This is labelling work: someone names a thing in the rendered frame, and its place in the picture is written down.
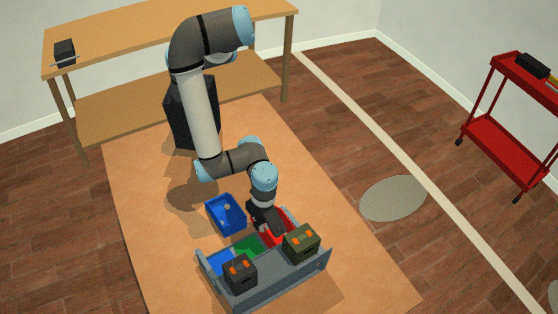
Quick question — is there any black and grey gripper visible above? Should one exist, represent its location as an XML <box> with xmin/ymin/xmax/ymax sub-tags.
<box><xmin>245</xmin><ymin>198</ymin><xmax>274</xmax><ymax>232</ymax></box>

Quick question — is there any red bin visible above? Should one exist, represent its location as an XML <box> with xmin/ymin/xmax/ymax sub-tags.
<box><xmin>250</xmin><ymin>205</ymin><xmax>296</xmax><ymax>248</ymax></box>

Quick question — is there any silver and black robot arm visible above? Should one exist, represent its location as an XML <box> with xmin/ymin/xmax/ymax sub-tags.
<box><xmin>165</xmin><ymin>5</ymin><xmax>288</xmax><ymax>238</ymax></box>

